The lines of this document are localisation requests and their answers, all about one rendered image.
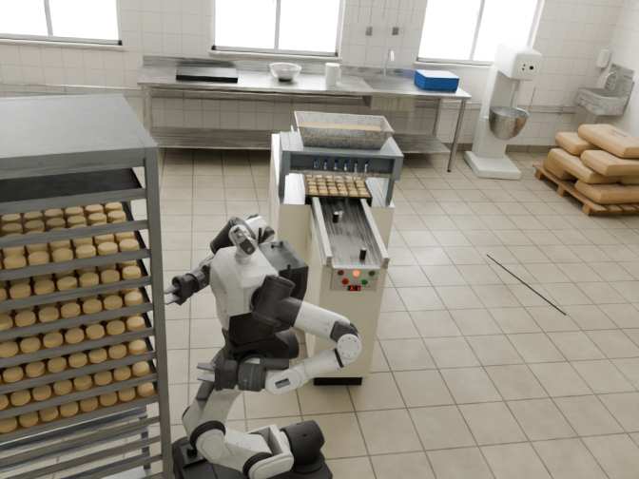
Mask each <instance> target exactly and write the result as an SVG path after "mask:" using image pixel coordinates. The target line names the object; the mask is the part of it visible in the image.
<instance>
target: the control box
mask: <svg viewBox="0 0 639 479"><path fill-rule="evenodd" d="M339 270H342V271H343V272H344V273H343V275H342V276H339V275H338V271H339ZM379 270H380V269H379V266H377V265H335V264H333V266H332V275H331V282H330V290H331V291H350V290H351V289H350V288H352V287H353V288H352V291H356V289H357V288H358V287H359V288H358V290H359V291H371V292H376V291H377V287H378V276H379ZM355 271H359V275H358V276H354V274H353V273H354V272H355ZM370 271H374V272H375V274H374V275H373V276H369V272H370ZM344 279H348V284H346V285H344V284H343V283H342V281H343V280H344ZM364 279H366V280H367V281H368V283H367V284H366V285H363V284H362V281H363V280H364ZM350 286H352V287H350ZM357 286H358V287H357ZM349 287H350V288H349ZM349 289H350V290H349Z"/></svg>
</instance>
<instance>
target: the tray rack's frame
mask: <svg viewBox="0 0 639 479"><path fill-rule="evenodd" d="M146 143H154V142H153V140H152V139H151V137H150V136H149V134H148V133H147V131H146V130H145V128H144V126H143V125H142V123H141V122H140V120H139V119H138V117H137V116H136V114H135V113H134V111H133V110H132V108H131V107H130V105H129V104H128V103H127V101H126V99H125V98H124V96H115V97H113V96H112V94H90V95H63V96H35V97H8V98H0V170H10V169H21V168H33V167H44V166H55V165H67V164H79V163H101V162H113V161H124V160H136V159H145V147H144V145H143V144H146ZM151 473H152V470H151V468H150V469H144V467H143V466H141V467H138V468H135V469H130V470H126V471H123V472H120V473H117V474H113V475H110V476H108V477H105V478H101V479H136V478H140V477H143V476H146V475H149V474H151Z"/></svg>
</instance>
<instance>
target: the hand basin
mask: <svg viewBox="0 0 639 479"><path fill-rule="evenodd" d="M610 53H611V51H609V50H606V49H601V50H600V53H599V56H598V59H597V63H596V66H597V67H603V68H605V67H607V64H608V61H609V58H610ZM606 78H607V81H606V83H605V86H604V88H593V87H579V88H578V89H577V93H576V96H575V99H574V102H573V103H574V104H576V105H579V106H581V107H583V108H585V109H586V110H588V111H590V112H592V113H593V114H597V117H596V120H595V123H594V124H595V125H598V123H599V120H600V117H601V115H623V112H624V109H625V107H626V104H627V101H628V98H629V95H630V93H631V90H632V87H633V84H634V83H637V84H639V62H638V65H637V68H636V70H635V71H633V70H631V69H628V68H625V67H621V66H618V65H616V64H614V63H611V66H610V71H609V74H608V75H607V76H606ZM613 92H614V93H613ZM620 95H621V96H620Z"/></svg>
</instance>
